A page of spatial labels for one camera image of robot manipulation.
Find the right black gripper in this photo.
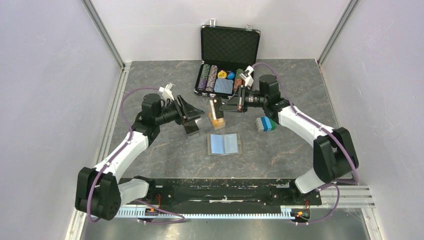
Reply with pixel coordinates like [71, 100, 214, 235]
[220, 85, 268, 113]

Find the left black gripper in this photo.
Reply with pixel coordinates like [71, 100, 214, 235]
[155, 94, 205, 126]

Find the black card box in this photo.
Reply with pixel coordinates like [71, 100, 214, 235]
[183, 120, 200, 139]

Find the beige card holder wallet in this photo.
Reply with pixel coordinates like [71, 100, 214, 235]
[207, 133, 243, 156]

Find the orange card box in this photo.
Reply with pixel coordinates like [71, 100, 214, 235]
[208, 112, 226, 131]

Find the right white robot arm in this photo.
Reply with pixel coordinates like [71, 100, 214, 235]
[220, 74, 359, 204]

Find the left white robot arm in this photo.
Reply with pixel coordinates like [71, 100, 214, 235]
[74, 93, 205, 221]

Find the stacked toy brick block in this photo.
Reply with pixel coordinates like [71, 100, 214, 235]
[255, 116, 277, 132]

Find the black poker chip case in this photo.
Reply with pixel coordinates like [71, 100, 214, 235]
[193, 18, 261, 98]

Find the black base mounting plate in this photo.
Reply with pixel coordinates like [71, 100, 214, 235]
[142, 178, 322, 214]

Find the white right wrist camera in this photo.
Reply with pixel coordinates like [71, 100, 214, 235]
[240, 65, 254, 89]

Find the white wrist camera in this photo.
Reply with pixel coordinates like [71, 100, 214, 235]
[240, 65, 254, 89]
[158, 82, 175, 101]

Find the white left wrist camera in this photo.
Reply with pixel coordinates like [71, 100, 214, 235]
[158, 82, 175, 101]

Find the grey slotted cable duct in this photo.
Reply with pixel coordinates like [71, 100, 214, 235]
[115, 205, 304, 220]

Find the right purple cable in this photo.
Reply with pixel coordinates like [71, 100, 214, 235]
[252, 62, 360, 226]

